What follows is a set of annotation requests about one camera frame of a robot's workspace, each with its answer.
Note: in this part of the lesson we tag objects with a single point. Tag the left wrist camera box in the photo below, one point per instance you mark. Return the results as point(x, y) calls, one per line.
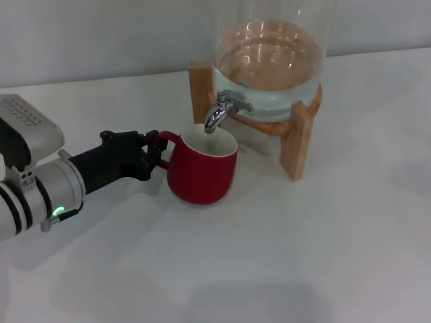
point(30, 131)

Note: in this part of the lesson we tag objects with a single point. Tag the red ceramic cup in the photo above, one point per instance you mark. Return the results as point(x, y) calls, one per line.
point(202, 178)

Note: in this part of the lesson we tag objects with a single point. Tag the chrome faucet tap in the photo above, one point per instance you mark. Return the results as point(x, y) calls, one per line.
point(217, 116)

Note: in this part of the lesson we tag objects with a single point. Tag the wooden dispenser stand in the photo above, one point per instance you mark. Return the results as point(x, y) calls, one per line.
point(298, 151)

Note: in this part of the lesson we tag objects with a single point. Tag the glass water dispenser jar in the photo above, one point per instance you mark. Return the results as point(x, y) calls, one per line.
point(269, 67)

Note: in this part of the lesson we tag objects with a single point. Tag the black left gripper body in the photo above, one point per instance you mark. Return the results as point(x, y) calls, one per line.
point(114, 158)

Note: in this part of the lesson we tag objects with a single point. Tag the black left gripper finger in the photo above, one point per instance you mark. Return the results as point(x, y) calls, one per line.
point(151, 137)
point(155, 153)

